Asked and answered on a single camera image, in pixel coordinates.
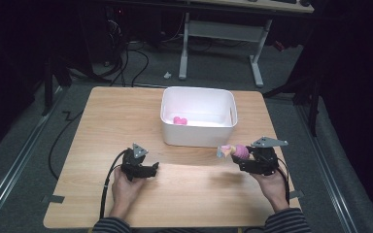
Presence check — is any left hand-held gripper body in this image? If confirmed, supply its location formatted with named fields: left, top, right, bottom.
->
left=119, top=142, right=151, bottom=183

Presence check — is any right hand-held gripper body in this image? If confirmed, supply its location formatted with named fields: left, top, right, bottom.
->
left=246, top=135, right=289, bottom=177

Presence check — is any pink ball rope toy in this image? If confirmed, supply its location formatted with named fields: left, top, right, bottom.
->
left=216, top=143, right=251, bottom=160

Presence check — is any white plastic bin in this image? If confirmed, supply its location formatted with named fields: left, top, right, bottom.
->
left=160, top=85, right=239, bottom=149

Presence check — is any person's right hand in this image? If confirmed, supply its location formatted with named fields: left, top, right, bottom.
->
left=250, top=166, right=291, bottom=214

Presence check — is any person's left hand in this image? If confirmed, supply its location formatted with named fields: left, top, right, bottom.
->
left=110, top=166, right=150, bottom=219

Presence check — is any grey tape piece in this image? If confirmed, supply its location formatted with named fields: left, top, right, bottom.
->
left=288, top=189, right=305, bottom=200
left=48, top=194, right=66, bottom=205

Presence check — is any black metal stand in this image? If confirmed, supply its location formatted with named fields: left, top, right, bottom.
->
left=41, top=54, right=73, bottom=117
left=261, top=74, right=322, bottom=138

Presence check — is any desk with white legs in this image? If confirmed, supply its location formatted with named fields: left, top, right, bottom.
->
left=178, top=0, right=315, bottom=89

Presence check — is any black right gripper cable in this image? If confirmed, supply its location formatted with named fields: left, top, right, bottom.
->
left=273, top=156, right=291, bottom=206

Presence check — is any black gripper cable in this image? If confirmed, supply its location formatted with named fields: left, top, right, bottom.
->
left=273, top=156, right=291, bottom=206
left=98, top=149, right=129, bottom=219

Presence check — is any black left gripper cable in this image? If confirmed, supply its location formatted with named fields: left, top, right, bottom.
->
left=98, top=149, right=129, bottom=219

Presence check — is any metal floor rail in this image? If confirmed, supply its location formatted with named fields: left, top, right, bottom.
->
left=0, top=86, right=66, bottom=224
left=295, top=104, right=359, bottom=233

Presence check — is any black floor cable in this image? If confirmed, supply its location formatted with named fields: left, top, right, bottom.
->
left=48, top=110, right=85, bottom=181

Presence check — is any bundle of black cables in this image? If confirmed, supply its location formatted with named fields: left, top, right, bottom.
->
left=67, top=18, right=151, bottom=87

